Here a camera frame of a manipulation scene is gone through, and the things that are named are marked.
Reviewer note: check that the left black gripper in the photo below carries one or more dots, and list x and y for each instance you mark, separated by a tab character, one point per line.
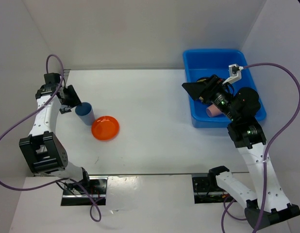
74	100

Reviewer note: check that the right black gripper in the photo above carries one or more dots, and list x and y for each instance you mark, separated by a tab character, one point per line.
196	90

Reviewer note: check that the blue plastic cup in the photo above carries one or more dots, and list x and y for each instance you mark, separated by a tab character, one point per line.
85	112

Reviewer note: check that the pink plastic cup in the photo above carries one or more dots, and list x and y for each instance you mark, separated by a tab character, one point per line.
213	111

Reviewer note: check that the orange plastic plate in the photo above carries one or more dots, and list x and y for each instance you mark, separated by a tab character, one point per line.
105	128

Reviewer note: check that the black plastic plate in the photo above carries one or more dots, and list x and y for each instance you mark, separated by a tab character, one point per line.
203	80

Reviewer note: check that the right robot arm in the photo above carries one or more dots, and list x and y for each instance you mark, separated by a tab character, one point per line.
267	204

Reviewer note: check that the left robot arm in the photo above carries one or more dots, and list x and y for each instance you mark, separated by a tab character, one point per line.
42	150

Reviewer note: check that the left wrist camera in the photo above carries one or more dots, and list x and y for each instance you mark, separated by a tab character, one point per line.
51	78

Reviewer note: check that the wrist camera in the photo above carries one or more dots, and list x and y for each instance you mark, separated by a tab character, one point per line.
235	74
51	78

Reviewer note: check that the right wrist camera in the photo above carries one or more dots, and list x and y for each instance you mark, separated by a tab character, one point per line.
235	74

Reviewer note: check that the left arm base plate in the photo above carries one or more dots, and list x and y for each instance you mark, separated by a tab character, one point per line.
74	196

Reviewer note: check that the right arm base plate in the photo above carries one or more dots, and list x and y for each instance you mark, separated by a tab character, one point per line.
205	192

